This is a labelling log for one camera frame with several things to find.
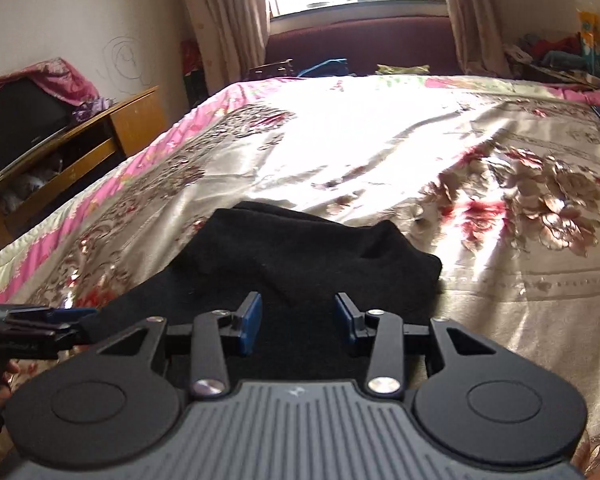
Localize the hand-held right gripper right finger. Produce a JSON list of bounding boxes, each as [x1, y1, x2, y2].
[[333, 291, 501, 397]]

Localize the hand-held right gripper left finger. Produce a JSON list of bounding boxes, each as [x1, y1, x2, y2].
[[95, 291, 264, 397]]

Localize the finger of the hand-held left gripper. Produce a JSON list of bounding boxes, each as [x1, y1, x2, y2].
[[7, 321, 88, 348], [4, 306, 100, 325]]

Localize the black pants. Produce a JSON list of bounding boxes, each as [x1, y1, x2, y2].
[[80, 201, 443, 386]]

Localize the person's left hand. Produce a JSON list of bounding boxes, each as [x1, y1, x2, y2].
[[0, 359, 21, 411]]

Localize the grey cloth bundle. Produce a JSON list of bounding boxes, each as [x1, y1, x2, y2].
[[0, 157, 63, 211]]

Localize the floral satin bedspread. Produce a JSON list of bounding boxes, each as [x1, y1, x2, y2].
[[0, 74, 600, 480]]

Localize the black television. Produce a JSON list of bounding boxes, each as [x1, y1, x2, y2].
[[0, 77, 73, 178]]

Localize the light wooden cabinet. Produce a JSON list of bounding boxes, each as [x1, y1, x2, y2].
[[0, 85, 168, 261]]

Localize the purple cloth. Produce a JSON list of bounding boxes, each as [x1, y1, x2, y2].
[[72, 97, 113, 123]]

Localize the pink floral cover cloth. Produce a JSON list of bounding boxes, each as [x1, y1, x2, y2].
[[0, 57, 101, 108]]

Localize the blue bag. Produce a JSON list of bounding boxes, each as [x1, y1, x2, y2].
[[297, 58, 348, 78]]

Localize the yellow-green cloth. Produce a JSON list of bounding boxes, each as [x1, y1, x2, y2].
[[375, 63, 431, 77]]

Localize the red printed item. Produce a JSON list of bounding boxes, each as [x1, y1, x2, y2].
[[180, 40, 203, 76]]

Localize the maroon sofa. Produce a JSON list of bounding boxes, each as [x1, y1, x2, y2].
[[262, 15, 461, 78]]

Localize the beige patterned curtain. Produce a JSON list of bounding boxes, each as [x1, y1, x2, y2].
[[437, 0, 511, 78], [172, 0, 271, 96]]

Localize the cluttered nightstand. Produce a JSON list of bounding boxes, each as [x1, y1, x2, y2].
[[522, 62, 600, 92]]

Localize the yellow printed package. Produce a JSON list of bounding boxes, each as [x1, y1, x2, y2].
[[577, 7, 600, 61]]

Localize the black frame item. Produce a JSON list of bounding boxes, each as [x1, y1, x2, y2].
[[247, 59, 297, 81]]

